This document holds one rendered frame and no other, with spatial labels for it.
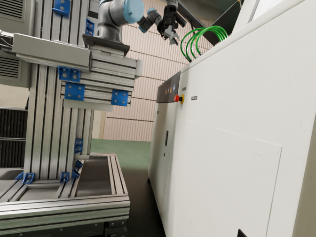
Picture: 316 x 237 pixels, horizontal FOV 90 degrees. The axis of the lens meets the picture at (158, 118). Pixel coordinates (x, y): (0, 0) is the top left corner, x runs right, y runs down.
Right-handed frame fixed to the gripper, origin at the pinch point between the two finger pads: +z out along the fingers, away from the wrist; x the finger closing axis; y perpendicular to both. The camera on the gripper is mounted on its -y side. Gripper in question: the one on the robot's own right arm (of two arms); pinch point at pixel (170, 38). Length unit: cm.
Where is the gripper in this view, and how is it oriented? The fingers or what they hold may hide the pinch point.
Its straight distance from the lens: 124.2
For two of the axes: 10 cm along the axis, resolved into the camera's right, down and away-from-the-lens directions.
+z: -1.3, 9.9, 0.6
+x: 1.8, 0.9, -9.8
